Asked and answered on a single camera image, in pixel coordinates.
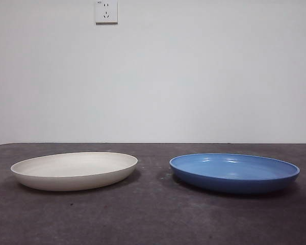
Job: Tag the white round plate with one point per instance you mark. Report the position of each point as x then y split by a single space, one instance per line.
74 180

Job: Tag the blue round plate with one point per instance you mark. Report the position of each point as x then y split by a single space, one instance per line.
232 184

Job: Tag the white wall socket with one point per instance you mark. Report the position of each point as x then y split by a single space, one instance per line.
106 11

